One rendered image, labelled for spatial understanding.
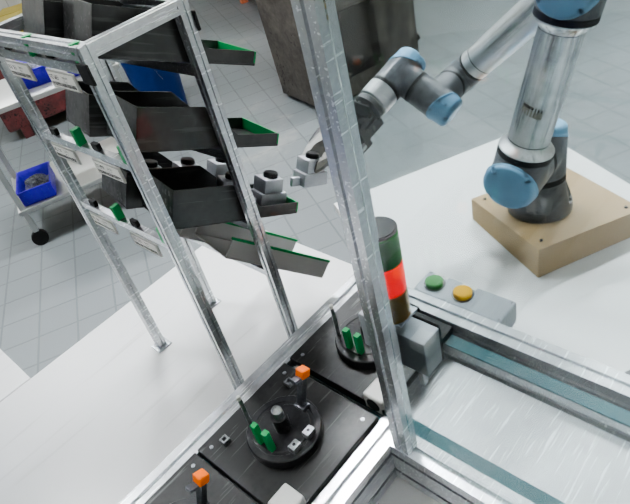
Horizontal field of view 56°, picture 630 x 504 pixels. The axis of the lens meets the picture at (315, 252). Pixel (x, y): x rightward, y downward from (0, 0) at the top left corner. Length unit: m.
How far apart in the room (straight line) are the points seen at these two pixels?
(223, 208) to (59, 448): 0.67
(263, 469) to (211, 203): 0.48
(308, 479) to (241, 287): 0.69
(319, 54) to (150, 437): 0.98
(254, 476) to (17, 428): 0.68
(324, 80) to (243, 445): 0.73
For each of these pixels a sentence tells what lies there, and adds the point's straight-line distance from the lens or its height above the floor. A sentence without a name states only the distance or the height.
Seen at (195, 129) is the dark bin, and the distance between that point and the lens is 1.06.
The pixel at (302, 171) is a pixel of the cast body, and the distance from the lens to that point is 1.30.
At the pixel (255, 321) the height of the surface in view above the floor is 0.86.
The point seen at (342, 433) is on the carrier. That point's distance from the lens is 1.11.
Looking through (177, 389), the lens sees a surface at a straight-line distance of 1.44.
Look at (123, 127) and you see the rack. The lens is 0.94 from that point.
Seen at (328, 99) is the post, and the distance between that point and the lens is 0.63.
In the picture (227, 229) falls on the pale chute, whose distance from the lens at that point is 1.32.
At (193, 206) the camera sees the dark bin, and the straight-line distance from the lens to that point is 1.10.
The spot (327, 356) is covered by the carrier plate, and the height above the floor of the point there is 0.97.
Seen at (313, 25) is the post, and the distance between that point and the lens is 0.60.
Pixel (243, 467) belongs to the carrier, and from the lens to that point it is 1.12.
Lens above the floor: 1.87
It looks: 38 degrees down
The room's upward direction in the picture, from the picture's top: 16 degrees counter-clockwise
